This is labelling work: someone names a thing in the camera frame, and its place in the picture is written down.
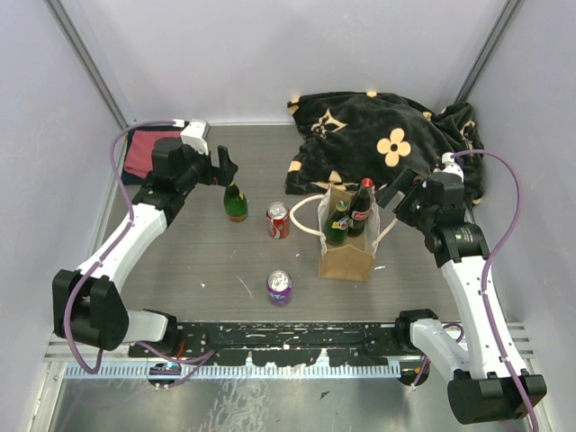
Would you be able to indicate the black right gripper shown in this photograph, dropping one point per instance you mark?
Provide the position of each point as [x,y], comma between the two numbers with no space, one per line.
[409,183]

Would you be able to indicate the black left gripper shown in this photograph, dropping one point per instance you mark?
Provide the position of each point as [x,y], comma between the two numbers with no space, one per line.
[223,174]

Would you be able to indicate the glass cola bottle red cap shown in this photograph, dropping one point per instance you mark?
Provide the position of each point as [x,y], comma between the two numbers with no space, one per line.
[360,208]

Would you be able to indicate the green bottle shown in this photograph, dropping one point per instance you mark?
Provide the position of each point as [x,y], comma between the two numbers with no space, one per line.
[335,227]
[235,203]

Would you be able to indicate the burlap canvas cat-print bag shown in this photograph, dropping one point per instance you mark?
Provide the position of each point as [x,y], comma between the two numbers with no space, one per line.
[353,260]

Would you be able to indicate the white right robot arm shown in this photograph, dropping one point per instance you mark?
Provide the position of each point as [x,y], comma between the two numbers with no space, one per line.
[487,380]

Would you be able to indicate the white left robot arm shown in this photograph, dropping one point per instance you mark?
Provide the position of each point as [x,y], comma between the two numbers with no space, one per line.
[87,302]

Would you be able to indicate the red cola can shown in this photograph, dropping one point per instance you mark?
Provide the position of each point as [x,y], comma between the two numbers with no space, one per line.
[278,220]

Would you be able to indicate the black floral fleece blanket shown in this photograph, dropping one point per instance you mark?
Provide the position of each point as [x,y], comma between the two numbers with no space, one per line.
[348,136]

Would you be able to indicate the pink folded cloth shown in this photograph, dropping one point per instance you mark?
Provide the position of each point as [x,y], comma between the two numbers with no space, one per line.
[138,161]

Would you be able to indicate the dark teal folded cloth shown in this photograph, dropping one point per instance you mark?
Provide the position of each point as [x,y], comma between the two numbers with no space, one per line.
[127,178]

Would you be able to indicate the purple soda can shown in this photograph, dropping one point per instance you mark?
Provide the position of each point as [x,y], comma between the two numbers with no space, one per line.
[279,287]

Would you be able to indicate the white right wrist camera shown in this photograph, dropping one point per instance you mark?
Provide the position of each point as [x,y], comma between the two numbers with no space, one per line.
[451,166]

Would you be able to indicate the black mounting base rail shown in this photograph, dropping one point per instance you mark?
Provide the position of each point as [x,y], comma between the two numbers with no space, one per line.
[292,343]

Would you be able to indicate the aluminium frame rail front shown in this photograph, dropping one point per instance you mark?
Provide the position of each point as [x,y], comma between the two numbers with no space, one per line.
[58,349]

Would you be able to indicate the white slotted cable duct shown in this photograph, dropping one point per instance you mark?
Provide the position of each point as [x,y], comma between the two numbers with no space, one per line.
[321,370]

